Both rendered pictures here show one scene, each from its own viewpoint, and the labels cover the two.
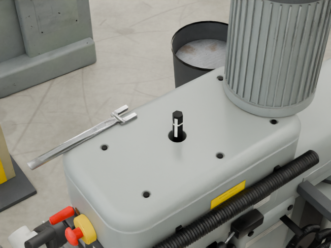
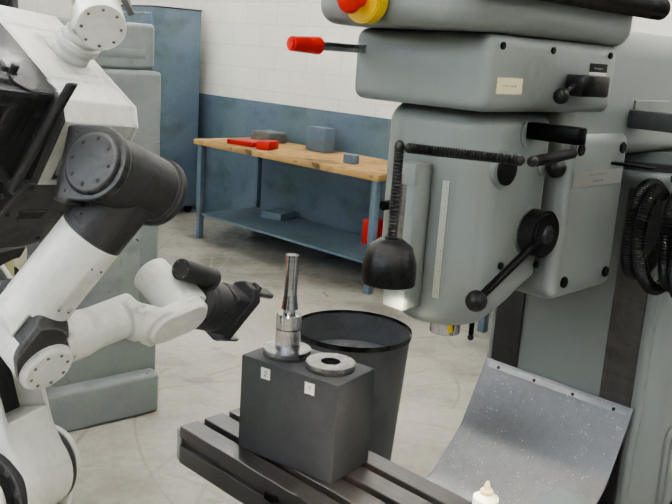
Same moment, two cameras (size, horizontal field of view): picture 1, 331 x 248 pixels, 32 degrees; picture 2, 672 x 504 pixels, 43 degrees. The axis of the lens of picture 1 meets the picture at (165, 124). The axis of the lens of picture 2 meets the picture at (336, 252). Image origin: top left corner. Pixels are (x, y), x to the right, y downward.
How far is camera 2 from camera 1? 118 cm
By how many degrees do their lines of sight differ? 33
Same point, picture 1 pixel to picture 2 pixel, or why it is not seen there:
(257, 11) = not seen: outside the picture
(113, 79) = not seen: hidden behind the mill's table
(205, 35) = (339, 334)
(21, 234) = (163, 264)
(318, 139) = (647, 40)
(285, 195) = (616, 117)
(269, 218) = (600, 142)
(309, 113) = not seen: hidden behind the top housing
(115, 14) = (183, 363)
